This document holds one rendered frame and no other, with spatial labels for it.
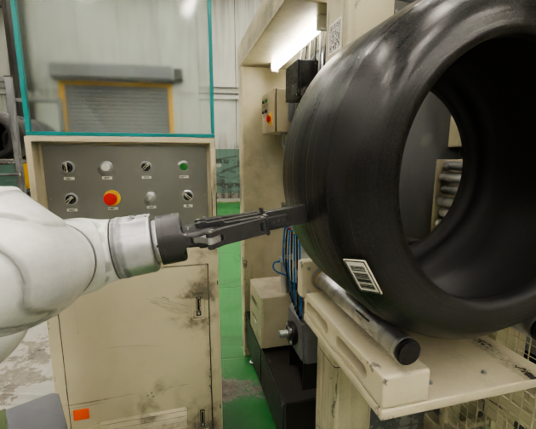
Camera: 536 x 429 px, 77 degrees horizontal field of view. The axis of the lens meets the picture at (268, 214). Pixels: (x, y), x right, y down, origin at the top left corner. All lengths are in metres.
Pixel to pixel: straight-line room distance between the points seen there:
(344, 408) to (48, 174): 1.13
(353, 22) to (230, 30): 9.50
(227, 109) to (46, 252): 9.63
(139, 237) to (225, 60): 9.75
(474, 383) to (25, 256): 0.72
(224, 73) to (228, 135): 1.66
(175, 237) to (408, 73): 0.38
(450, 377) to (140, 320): 0.92
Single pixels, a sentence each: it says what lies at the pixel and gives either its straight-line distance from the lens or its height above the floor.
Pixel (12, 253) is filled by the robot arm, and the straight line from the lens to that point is 0.33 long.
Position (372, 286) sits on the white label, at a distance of 0.52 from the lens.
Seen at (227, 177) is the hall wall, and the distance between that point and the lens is 9.79.
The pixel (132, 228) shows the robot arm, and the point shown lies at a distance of 0.50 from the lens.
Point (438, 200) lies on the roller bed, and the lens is 1.21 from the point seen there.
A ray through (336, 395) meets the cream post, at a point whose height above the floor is 0.53.
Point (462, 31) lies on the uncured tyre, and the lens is 0.56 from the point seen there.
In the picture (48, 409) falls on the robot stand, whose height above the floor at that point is 0.65.
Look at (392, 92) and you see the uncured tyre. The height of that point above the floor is 1.29.
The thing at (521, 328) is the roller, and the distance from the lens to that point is 0.81.
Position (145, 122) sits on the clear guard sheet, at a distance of 1.18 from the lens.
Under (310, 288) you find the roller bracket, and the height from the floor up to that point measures 0.88.
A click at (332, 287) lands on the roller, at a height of 0.91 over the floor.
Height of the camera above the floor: 1.21
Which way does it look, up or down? 10 degrees down
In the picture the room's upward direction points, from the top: straight up
